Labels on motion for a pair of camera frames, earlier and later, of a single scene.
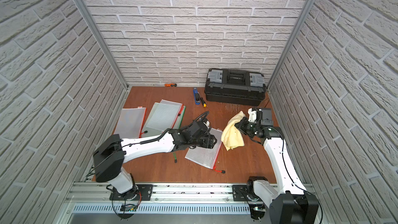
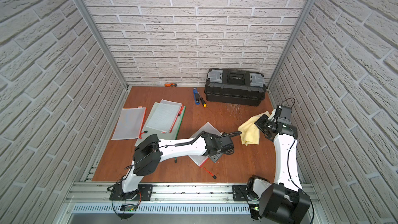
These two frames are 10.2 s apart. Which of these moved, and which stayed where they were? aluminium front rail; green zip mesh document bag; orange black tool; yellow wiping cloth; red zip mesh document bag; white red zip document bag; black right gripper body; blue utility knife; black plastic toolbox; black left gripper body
Moved: black left gripper body; white red zip document bag; black right gripper body; yellow wiping cloth
Stayed: black plastic toolbox; blue utility knife; green zip mesh document bag; aluminium front rail; orange black tool; red zip mesh document bag
